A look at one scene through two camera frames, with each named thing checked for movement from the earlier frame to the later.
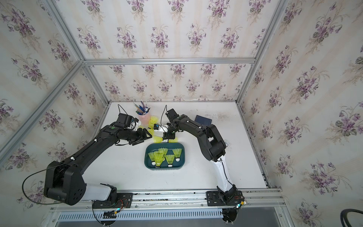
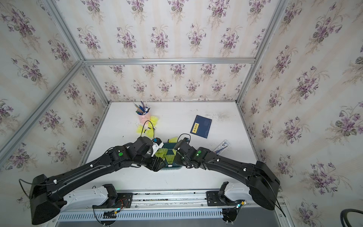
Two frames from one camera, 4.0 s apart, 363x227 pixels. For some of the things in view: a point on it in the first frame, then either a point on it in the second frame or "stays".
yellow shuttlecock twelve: (175, 140) stays
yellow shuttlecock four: (169, 159) stays
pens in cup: (142, 109) stays
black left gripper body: (137, 136) → (151, 162)
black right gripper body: (171, 131) → (179, 160)
